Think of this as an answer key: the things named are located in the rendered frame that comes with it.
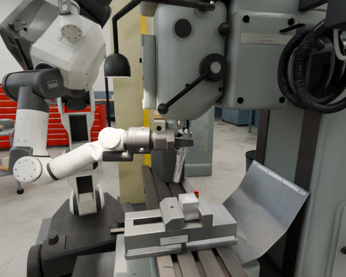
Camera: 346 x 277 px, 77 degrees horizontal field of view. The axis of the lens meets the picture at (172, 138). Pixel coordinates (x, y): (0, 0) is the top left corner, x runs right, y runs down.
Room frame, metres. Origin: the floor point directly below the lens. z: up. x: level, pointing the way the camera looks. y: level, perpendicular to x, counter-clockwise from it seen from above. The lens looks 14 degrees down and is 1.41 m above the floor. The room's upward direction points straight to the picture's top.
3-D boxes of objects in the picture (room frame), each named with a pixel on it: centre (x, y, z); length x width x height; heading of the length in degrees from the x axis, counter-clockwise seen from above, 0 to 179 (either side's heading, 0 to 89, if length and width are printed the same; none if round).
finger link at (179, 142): (0.67, -0.04, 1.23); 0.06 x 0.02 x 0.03; 91
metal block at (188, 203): (0.63, -0.05, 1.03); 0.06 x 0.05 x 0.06; 11
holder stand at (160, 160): (1.15, 0.03, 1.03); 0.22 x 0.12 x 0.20; 22
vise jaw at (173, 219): (0.62, 0.00, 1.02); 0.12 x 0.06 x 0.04; 11
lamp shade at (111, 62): (0.63, 0.15, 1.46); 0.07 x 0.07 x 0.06
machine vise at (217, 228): (0.63, -0.02, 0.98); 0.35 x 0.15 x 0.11; 101
